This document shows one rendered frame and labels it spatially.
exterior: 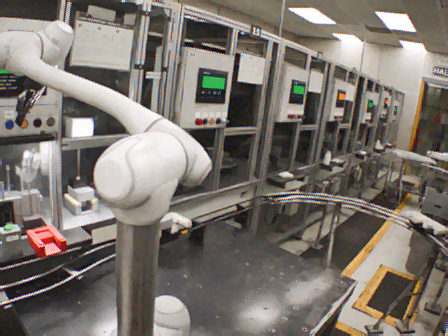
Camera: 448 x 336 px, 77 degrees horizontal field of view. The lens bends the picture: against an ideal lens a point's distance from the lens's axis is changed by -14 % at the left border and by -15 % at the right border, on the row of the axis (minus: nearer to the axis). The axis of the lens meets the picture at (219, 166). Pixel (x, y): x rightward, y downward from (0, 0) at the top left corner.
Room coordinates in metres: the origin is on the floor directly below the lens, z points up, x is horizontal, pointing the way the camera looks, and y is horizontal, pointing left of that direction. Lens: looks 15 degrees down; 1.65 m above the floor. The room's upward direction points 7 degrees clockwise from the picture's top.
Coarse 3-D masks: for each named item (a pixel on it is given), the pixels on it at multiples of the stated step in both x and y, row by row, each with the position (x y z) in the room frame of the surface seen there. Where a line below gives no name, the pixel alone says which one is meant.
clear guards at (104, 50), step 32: (96, 0) 1.37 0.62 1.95; (128, 0) 1.50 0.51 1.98; (160, 0) 1.64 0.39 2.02; (96, 32) 1.38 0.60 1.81; (128, 32) 1.51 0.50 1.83; (160, 32) 1.66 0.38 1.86; (64, 64) 1.28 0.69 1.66; (96, 64) 1.40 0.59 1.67; (128, 64) 1.53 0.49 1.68; (160, 64) 1.68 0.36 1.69; (64, 96) 1.28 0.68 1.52; (128, 96) 1.54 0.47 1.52; (160, 96) 1.69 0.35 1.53; (64, 128) 1.29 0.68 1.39; (96, 128) 1.41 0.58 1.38; (0, 160) 1.06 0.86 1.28; (32, 160) 1.17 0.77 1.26; (0, 192) 1.06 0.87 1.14; (32, 192) 1.17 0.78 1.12; (0, 224) 1.04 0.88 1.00; (32, 224) 1.16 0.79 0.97
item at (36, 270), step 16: (176, 16) 1.73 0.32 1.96; (160, 112) 1.70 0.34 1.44; (112, 240) 1.67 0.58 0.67; (64, 256) 1.43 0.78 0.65; (96, 256) 1.59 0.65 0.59; (0, 272) 1.14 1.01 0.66; (16, 272) 1.21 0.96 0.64; (32, 272) 1.27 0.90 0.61; (0, 320) 1.09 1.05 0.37; (16, 320) 1.16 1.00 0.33
